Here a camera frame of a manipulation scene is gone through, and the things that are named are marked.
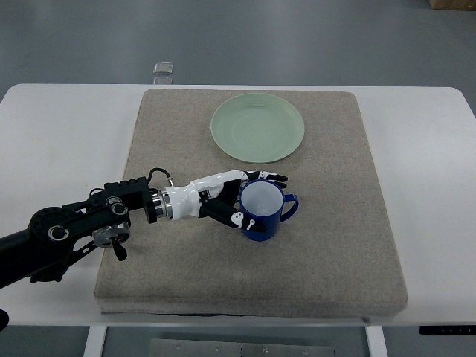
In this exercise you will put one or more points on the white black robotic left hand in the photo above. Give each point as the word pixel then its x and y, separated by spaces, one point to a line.
pixel 214 196

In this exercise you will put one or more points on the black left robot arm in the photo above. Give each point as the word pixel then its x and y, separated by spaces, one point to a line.
pixel 58 237

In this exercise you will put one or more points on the light green plate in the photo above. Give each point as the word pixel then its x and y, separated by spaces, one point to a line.
pixel 257 128

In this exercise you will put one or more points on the blue enamel mug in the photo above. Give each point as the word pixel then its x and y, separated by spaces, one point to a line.
pixel 265 203

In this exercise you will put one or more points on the floor outlet cover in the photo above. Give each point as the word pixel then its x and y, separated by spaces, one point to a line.
pixel 162 81
pixel 163 68

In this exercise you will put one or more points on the beige fabric mat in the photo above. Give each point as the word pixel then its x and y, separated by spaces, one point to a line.
pixel 335 258

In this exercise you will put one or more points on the brown cardboard box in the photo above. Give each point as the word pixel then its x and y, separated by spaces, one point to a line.
pixel 468 5

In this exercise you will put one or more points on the black table control panel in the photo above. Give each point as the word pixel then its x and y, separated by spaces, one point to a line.
pixel 447 330

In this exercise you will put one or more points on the floor outlet cover lower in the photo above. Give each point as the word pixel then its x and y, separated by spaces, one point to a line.
pixel 162 81

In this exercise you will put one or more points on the grey metal base plate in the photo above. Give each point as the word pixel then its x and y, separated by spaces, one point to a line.
pixel 172 347

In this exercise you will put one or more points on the floor outlet cover upper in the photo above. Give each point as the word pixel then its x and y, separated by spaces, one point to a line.
pixel 163 68

